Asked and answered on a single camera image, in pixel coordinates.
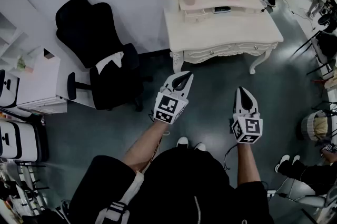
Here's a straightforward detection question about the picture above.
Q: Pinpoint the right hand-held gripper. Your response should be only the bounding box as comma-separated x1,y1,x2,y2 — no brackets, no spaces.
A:
231,86,264,144

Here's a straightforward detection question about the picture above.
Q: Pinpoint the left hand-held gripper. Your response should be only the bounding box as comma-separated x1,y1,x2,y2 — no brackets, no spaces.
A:
153,71,194,125

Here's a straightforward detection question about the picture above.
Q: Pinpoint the white dressing table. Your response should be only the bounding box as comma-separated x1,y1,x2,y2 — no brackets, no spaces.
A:
163,0,284,75

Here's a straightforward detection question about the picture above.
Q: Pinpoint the person's left forearm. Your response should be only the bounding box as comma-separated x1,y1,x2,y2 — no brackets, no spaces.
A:
122,120,170,174

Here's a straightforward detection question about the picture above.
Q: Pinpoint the person's right forearm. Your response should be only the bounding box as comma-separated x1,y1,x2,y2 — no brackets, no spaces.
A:
235,142,263,188

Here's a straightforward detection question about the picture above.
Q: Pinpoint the person's left white shoe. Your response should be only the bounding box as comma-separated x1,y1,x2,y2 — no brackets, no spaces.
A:
176,136,190,149

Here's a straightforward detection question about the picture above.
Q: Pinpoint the white wicker basket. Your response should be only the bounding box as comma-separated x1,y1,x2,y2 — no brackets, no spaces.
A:
301,110,330,141

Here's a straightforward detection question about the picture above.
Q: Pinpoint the white cloth on chair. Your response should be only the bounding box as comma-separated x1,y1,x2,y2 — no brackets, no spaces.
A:
95,51,125,75

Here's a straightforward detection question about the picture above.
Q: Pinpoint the person's black jacket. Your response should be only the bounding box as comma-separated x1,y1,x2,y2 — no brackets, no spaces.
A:
67,148,276,224

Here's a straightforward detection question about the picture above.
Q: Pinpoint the black office chair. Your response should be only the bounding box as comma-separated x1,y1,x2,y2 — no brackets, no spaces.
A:
55,0,154,112

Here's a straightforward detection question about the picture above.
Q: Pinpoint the white cabinet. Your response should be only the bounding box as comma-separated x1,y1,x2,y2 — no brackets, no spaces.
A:
16,46,68,115

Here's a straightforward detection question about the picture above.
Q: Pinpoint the small potted plant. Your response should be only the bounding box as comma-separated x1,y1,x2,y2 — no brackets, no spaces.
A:
16,56,34,73

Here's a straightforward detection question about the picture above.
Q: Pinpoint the white appliance black trim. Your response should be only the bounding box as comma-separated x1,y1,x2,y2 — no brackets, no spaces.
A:
0,120,48,163
0,70,21,108

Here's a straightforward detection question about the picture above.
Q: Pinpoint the black cable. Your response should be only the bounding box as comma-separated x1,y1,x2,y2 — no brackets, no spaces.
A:
223,143,239,171

